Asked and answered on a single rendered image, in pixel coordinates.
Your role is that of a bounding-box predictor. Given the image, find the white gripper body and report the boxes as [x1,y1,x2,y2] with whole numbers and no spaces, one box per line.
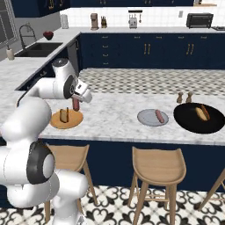
[73,84,93,104]

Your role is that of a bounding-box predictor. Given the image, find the reddish brown sausage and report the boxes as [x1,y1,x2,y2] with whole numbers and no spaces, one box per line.
[155,109,165,124]
[72,98,81,113]
[200,104,211,120]

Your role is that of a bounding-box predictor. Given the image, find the round wooden plate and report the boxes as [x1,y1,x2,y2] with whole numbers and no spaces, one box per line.
[48,109,84,130]

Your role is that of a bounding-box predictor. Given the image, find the tan hot dog bun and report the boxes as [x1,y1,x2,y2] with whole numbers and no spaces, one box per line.
[59,106,70,124]
[194,106,208,122]

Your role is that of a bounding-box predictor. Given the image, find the round grey plate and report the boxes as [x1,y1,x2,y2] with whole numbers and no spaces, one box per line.
[136,108,170,127]

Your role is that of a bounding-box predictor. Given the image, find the dark red bowl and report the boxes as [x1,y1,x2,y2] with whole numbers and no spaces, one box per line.
[42,30,55,41]

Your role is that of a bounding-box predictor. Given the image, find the large black bowl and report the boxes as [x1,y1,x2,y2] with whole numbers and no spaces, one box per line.
[173,102,225,134]

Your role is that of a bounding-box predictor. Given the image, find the grey dishwasher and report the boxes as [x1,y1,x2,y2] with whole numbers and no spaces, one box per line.
[66,39,81,77]

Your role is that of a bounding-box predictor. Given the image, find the dark blue sink cupboards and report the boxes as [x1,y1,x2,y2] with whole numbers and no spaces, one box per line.
[15,47,69,92]

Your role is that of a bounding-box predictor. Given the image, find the black kitchen sink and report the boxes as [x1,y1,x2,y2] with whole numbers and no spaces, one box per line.
[14,41,64,58]

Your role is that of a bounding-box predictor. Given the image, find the wooden bar stool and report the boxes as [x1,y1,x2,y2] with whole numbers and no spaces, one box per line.
[43,143,99,224]
[197,168,225,212]
[127,146,188,225]

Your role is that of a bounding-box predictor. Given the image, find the brown coffee machine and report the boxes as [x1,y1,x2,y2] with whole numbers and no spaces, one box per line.
[90,12,100,32]

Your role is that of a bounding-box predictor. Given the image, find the dark knife block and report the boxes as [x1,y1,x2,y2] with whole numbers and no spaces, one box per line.
[100,15,108,29]

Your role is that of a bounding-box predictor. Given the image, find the dark blue island base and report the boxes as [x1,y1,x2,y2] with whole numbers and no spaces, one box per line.
[0,136,225,209]

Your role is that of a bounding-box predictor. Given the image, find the white jar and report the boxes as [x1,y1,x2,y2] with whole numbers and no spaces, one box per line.
[60,13,70,30]

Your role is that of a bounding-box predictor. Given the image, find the white soap dispenser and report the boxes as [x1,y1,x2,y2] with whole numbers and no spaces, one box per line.
[5,45,16,62]

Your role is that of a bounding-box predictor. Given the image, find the dark grey tap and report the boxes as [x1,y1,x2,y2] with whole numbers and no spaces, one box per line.
[18,24,38,50]

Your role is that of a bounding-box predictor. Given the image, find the silver toaster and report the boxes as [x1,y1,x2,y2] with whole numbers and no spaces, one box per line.
[127,17,139,30]

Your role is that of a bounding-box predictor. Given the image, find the brown wooden shaker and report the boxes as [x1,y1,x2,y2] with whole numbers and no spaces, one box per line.
[176,91,185,105]
[185,91,194,104]

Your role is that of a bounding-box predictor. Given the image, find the dark blue base cupboards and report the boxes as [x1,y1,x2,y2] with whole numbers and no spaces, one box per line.
[79,32,225,71]

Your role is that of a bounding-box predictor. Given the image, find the black toaster oven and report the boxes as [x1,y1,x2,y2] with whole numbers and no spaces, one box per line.
[185,12,214,30]

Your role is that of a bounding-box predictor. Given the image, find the rail with hanging tools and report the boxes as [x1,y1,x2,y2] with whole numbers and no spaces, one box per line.
[127,9,144,24]

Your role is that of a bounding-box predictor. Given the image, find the dark blue wall cupboards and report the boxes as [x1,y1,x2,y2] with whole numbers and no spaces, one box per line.
[10,0,195,18]

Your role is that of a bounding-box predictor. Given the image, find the window with grey frame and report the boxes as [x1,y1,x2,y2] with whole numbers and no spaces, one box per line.
[0,0,19,50]

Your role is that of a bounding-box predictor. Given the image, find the wooden wall shelf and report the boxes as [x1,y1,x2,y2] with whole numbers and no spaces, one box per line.
[192,2,218,8]

